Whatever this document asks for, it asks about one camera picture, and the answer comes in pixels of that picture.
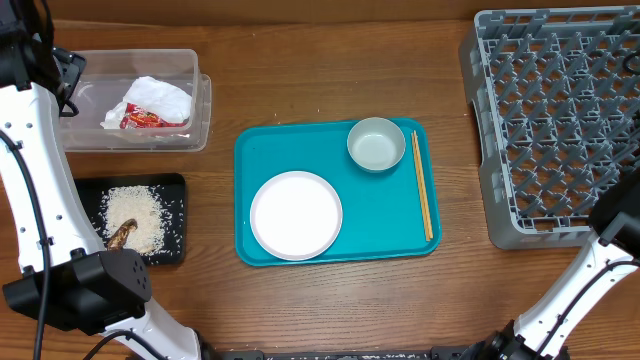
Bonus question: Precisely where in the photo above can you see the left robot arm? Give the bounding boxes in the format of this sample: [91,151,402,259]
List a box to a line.
[1,0,215,359]

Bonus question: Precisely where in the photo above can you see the brown food scrap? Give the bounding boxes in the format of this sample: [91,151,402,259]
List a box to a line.
[107,218,138,251]

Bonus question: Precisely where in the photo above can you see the red snack wrapper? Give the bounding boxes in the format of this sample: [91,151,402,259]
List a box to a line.
[119,103,185,129]

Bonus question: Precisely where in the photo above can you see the teal plastic tray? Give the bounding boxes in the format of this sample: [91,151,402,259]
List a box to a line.
[234,118,442,267]

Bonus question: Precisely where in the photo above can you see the wooden chopstick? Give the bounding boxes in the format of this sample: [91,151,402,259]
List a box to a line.
[413,130,435,241]
[411,131,432,242]

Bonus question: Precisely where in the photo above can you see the large white plate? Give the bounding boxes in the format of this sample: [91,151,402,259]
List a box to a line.
[249,171,343,262]

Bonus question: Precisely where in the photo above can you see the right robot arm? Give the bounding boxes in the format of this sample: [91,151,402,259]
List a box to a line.
[463,171,639,360]

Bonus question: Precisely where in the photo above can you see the clear plastic bin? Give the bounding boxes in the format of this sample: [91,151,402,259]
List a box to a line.
[59,49,212,152]

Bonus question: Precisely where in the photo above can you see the black waste tray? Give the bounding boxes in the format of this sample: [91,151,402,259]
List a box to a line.
[75,173,187,266]

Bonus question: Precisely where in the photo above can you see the grey small bowl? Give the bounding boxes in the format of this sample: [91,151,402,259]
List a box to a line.
[347,117,406,172]

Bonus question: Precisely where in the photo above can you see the grey dishwasher rack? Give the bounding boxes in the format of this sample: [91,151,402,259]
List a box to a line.
[459,5,639,250]

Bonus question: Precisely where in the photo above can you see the large white tissue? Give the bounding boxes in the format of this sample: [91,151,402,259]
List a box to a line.
[100,76,192,130]

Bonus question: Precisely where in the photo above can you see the pile of rice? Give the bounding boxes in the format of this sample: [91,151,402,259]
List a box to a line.
[99,185,171,256]

